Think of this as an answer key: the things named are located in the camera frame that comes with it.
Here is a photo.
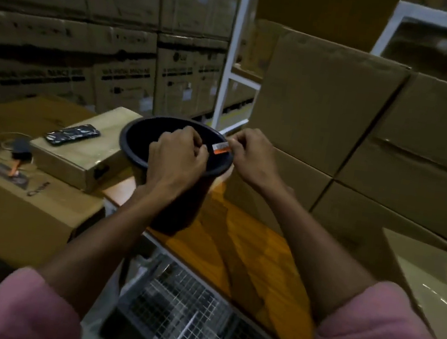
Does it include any person's left hand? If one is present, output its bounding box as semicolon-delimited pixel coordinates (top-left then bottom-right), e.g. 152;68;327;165
142;121;213;205

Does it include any person's right hand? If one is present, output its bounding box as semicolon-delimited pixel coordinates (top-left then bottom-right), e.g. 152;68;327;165
220;125;304;201

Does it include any black plastic bucket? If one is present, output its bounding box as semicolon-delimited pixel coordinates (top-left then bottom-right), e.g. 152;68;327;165
108;111;239;242

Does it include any plain brown cardboard box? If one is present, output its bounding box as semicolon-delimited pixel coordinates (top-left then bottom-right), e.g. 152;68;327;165
367;227;447;339
244;26;415;186
220;142;337;241
303;179;447;290
329;64;447;246

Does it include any person's right forearm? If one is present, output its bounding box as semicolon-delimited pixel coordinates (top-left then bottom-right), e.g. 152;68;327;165
247;183;387;329

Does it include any person's left forearm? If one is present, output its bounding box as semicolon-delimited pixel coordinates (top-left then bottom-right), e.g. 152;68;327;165
34;173;172;327

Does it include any small light cardboard box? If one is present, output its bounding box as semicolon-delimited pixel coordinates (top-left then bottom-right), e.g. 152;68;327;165
24;95;144;200

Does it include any stack of large appliance cartons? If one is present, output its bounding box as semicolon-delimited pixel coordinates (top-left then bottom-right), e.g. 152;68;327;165
0;0;269;143

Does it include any large cardboard box dark print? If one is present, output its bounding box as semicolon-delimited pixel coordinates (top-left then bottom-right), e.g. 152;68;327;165
0;88;146;282

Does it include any crumpled brown cardboard box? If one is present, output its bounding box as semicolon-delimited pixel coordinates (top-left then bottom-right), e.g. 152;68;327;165
379;14;447;87

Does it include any black patterned smartphone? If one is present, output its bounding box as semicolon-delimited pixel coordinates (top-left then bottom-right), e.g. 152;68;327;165
43;118;103;153

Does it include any white metal shelf rack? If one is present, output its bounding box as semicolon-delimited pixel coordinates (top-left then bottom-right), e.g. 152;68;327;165
210;0;447;164

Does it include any black power adapter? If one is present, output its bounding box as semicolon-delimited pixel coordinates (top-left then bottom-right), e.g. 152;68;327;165
9;137;35;163

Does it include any pink left shirt sleeve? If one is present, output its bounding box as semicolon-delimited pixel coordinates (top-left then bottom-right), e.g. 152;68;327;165
0;263;90;339

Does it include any wire mesh cage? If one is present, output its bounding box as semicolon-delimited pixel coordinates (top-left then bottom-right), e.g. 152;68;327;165
113;244;338;339

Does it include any black power bank with cable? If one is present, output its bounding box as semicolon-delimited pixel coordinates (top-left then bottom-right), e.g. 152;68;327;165
0;129;34;155

